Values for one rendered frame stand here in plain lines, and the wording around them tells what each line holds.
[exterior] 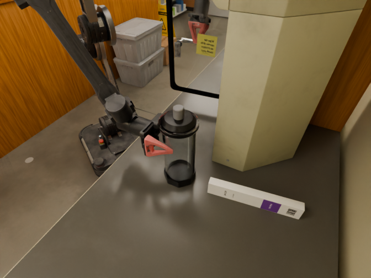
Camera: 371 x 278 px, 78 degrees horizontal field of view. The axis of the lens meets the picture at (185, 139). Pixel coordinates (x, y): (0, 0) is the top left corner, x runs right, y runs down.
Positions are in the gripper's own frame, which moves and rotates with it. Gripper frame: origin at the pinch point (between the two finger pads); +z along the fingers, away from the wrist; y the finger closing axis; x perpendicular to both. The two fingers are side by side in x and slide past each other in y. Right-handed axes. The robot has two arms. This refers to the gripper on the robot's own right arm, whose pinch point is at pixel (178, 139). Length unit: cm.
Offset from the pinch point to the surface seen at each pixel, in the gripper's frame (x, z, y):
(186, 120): -8.1, 2.7, -0.3
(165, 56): 96, -146, 236
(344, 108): 5, 44, 47
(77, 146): 111, -137, 51
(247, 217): 15.8, 24.0, -4.8
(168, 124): -8.0, -0.7, -3.5
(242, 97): -11.9, 13.2, 10.5
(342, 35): -26.2, 30.2, 22.6
